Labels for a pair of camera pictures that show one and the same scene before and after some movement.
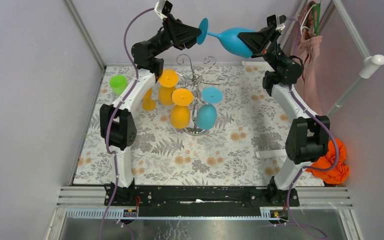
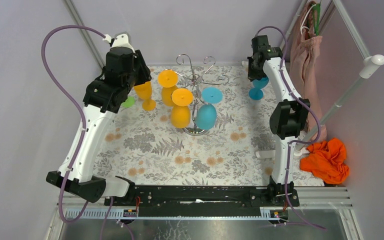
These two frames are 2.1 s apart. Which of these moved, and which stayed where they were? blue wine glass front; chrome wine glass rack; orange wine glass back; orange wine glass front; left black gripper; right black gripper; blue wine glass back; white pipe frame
Moved: right black gripper; left black gripper; blue wine glass back
Stayed: chrome wine glass rack; white pipe frame; blue wine glass front; orange wine glass front; orange wine glass back
